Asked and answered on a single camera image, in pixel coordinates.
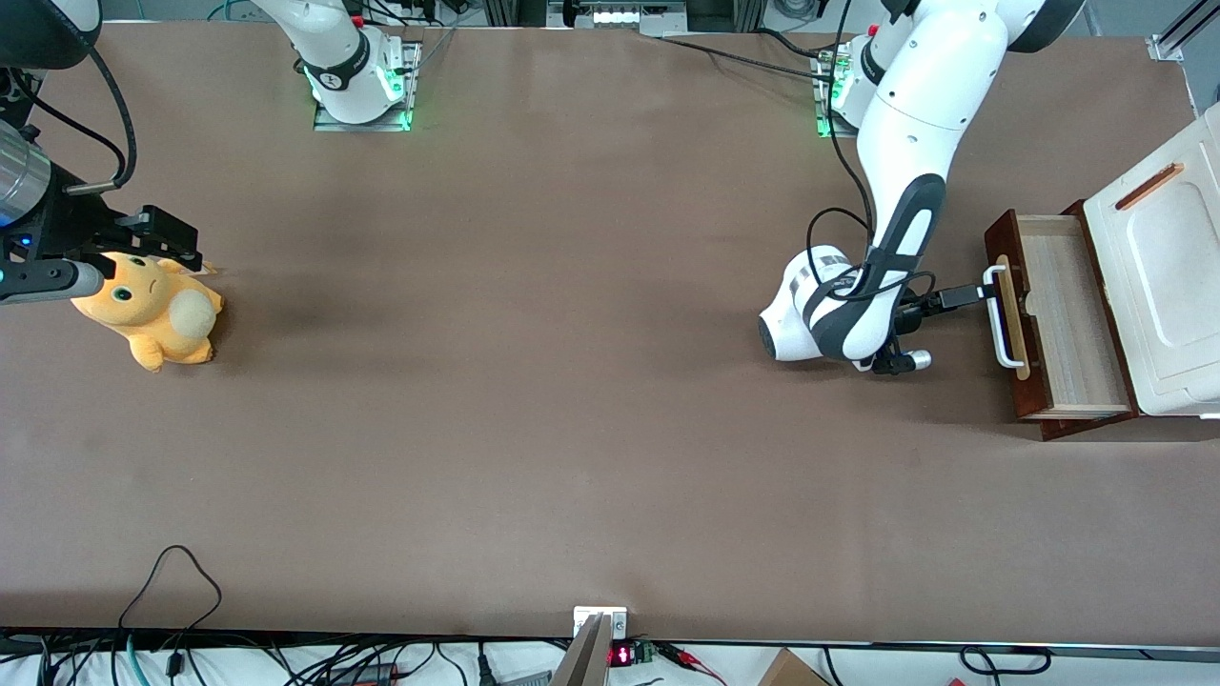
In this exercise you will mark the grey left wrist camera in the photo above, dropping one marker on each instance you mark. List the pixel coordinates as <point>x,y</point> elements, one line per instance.
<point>917,360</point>

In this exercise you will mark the black power adapter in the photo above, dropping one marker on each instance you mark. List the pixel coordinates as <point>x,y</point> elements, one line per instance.
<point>362,675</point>

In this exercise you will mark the grey metal bar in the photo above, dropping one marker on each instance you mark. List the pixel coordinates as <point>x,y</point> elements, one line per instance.
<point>586,657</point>

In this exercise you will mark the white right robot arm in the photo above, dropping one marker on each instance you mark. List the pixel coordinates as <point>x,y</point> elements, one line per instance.
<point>334,48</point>

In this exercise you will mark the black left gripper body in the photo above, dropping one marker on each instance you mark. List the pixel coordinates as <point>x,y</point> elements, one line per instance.
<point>923,304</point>

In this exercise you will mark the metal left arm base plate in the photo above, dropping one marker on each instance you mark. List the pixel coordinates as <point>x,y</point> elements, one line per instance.
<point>824,129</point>

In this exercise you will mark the white lit device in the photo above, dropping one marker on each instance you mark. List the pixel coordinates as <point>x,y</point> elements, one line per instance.
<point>620,16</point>

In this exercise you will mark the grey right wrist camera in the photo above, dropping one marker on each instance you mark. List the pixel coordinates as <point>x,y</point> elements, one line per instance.
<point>48,281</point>

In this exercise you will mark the red LED display module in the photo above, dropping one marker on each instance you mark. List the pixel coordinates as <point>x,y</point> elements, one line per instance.
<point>621,655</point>

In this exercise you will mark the white metal bracket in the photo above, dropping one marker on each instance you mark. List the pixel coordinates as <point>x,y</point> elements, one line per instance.
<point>615,624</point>

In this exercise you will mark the red clip leads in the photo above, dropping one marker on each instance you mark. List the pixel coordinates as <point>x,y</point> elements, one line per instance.
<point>681,655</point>

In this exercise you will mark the aluminium frame profile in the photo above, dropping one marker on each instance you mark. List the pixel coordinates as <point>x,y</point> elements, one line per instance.
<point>1177,38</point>

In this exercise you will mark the yellow plush toy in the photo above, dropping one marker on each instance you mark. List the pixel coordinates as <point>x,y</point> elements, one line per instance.
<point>152,324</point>

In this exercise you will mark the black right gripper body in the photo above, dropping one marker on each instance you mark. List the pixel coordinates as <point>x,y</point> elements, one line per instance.
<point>69,225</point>

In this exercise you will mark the brown cardboard box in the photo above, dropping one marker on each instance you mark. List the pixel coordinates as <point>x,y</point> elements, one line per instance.
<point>791,672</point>

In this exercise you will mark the white drawer cabinet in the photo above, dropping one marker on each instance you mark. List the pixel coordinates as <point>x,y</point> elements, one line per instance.
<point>1172,286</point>

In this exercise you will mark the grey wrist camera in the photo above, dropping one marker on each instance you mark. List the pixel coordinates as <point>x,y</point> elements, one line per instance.
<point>48,281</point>
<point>917,360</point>

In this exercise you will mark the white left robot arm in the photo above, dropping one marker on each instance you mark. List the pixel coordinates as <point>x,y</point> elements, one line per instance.
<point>915,124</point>

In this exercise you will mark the black power plug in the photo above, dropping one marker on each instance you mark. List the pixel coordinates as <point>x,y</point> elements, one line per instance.
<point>484,667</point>

